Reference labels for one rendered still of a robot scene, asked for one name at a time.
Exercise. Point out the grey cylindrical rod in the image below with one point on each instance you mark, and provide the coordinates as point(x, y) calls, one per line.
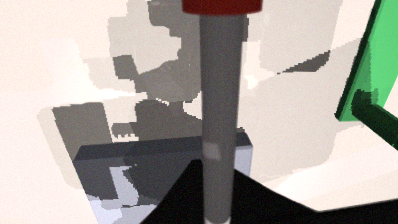
point(221, 48)

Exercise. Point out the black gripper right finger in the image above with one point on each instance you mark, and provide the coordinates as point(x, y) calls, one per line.
point(254, 203)

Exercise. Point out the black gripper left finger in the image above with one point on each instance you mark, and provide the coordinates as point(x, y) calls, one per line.
point(184, 202)

